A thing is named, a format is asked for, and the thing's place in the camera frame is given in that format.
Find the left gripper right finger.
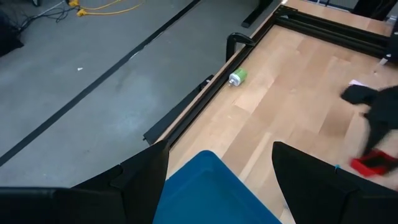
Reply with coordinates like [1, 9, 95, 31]
[272, 141, 361, 224]

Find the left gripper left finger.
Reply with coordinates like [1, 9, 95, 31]
[71, 139, 171, 224]

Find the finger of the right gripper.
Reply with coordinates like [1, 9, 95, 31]
[361, 122, 393, 157]
[340, 84, 379, 106]

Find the red box charger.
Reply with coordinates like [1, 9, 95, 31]
[350, 148, 398, 178]

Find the green white plug charger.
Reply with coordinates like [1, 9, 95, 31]
[228, 67, 249, 87]

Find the teal plastic bin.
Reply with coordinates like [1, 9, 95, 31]
[152, 150, 282, 224]

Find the black table support bar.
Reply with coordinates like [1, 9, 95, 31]
[142, 74, 215, 146]

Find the black floor tape strip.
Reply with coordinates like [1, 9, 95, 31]
[0, 0, 201, 167]

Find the black table leg foot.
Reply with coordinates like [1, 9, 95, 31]
[241, 0, 274, 29]

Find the black bulky object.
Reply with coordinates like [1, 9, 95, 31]
[0, 9, 25, 58]

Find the black aluminium frame rail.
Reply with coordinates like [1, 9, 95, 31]
[155, 12, 278, 149]
[273, 4, 391, 60]

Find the black rail clamp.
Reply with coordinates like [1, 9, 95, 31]
[226, 32, 256, 62]

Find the yellow extension cable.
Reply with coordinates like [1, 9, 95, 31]
[67, 0, 125, 11]
[76, 1, 146, 18]

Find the black floor cable tangle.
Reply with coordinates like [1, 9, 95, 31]
[17, 0, 78, 34]

